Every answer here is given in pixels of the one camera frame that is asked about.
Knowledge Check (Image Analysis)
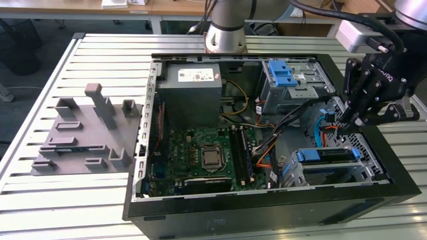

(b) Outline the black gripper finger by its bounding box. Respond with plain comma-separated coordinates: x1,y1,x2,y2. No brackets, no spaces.
339,57,382,134
354,95,422,133

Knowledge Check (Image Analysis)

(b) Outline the red orange power wire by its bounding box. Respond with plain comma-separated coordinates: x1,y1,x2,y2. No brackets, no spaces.
319,125,349,133

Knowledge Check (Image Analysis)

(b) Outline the blue data wire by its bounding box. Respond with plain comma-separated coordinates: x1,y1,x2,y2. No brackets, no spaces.
313,108,338,151

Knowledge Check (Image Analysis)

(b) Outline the hard disk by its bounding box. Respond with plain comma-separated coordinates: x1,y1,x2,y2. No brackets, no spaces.
298,147,361,165

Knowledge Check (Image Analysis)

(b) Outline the metal disk bay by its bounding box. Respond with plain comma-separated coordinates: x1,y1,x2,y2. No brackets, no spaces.
279,146,377,188

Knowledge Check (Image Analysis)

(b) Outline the grey optical drive cage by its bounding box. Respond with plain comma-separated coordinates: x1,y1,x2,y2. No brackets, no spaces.
259,59,337,116

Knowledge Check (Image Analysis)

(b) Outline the blue plastic drive latch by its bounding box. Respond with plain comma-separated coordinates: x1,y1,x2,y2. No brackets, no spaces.
267,60,295,88

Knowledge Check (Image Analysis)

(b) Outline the RAM stick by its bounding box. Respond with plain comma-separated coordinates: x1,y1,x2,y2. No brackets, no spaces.
241,127,257,182

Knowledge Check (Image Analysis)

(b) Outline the black RAM slot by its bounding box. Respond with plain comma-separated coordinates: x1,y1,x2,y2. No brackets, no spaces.
230,126,245,185

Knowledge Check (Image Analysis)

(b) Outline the silver CPU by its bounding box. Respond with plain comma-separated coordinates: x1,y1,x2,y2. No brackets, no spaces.
202,150,221,166

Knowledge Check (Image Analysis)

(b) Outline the grey power supply unit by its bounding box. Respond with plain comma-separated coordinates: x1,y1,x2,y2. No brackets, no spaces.
156,62,225,128

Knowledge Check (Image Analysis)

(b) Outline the CPU socket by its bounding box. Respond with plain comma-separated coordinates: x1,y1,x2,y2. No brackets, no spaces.
199,143,225,173

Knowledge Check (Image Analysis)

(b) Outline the green motherboard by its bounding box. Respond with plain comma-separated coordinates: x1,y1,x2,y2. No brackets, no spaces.
146,126,278,198

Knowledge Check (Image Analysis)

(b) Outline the black graphics card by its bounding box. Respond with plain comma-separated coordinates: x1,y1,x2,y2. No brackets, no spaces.
182,176,234,195

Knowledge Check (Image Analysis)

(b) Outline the black PC case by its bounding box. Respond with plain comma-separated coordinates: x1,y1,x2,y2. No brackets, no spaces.
122,52,422,240

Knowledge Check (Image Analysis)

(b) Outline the grey parts rack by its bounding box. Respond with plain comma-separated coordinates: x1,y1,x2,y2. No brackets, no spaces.
30,83,146,177

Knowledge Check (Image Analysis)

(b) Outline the white paper box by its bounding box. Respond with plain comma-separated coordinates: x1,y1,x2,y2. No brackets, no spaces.
100,0,128,10

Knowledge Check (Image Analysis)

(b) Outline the wooden desk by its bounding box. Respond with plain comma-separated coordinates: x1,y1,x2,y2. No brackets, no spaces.
0,0,355,38

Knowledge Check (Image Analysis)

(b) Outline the black bin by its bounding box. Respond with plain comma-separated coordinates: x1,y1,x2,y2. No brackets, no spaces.
0,18,44,77

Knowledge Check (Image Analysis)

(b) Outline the grey desk foot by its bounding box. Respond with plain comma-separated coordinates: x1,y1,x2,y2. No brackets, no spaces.
0,82,15,103

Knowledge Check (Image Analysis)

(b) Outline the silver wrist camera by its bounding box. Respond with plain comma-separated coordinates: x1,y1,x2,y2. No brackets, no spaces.
335,19,381,53

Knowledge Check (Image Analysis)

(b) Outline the black cable bundle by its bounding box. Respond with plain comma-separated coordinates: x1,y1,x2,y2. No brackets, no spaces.
253,97,335,156

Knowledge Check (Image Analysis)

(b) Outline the black camera bracket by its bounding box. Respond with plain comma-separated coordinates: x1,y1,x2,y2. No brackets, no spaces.
357,11,403,30

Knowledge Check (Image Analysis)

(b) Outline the yellow cable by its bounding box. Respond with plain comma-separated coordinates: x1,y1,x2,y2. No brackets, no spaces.
219,79,250,117

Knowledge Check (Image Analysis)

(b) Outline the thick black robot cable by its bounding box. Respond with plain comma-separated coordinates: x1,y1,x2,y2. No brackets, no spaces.
289,0,409,53

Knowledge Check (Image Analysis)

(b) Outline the hanging cable with plug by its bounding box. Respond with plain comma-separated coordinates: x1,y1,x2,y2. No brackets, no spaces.
186,0,218,35

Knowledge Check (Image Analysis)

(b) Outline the thin red wire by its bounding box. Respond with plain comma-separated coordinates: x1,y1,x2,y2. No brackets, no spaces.
152,101,167,157

